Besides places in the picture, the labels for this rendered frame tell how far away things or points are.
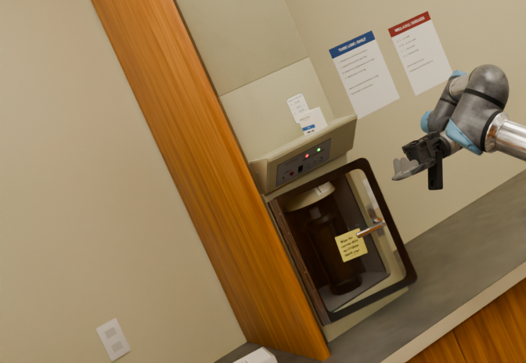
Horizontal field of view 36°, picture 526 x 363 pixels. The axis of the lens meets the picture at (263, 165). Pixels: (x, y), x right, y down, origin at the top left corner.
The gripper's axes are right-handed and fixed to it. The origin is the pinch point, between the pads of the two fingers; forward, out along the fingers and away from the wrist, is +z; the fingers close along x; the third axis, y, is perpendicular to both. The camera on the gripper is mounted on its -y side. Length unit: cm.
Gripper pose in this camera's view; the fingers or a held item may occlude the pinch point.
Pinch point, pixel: (396, 179)
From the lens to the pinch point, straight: 239.6
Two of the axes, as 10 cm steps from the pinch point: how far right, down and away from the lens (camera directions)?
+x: 4.6, -0.8, -8.9
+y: -4.0, -9.1, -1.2
